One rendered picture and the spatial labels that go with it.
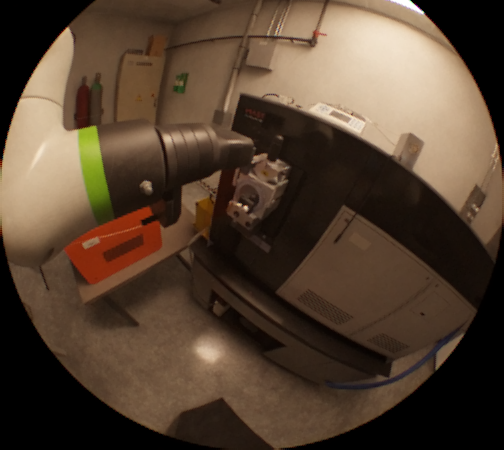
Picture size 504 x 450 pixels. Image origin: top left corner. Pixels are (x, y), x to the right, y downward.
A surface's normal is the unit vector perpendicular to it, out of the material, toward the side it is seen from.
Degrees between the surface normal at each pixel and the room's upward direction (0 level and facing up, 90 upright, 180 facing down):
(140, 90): 90
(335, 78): 90
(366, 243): 90
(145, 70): 90
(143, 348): 0
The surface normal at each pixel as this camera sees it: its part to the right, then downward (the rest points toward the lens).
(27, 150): 0.97, -0.16
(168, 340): 0.27, -0.80
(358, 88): -0.58, 0.30
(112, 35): 0.77, 0.51
